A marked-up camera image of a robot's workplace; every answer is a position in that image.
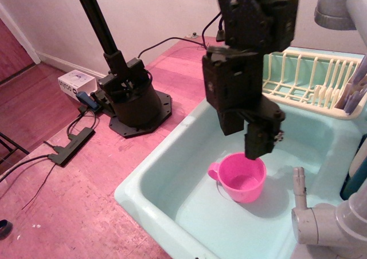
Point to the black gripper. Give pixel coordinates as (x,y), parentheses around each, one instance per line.
(233,86)

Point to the black usb hub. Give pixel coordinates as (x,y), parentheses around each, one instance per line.
(64,154)

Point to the blue clamp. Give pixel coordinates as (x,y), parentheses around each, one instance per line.
(85,99)

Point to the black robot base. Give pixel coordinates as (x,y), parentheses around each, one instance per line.
(138,108)

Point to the teal toy sink basin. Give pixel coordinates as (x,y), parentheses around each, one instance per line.
(172,197)

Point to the black ring object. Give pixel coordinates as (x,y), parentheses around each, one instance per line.
(5,228)

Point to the pink plastic cup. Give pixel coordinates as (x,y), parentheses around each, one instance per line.
(242,179)

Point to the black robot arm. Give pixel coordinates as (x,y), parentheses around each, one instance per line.
(263,26)

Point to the white cardboard box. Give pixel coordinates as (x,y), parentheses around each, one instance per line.
(76,81)

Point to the purple utensils in rack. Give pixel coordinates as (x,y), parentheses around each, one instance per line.
(357,89)

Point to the cream dish drying rack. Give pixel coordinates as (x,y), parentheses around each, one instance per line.
(312,80)

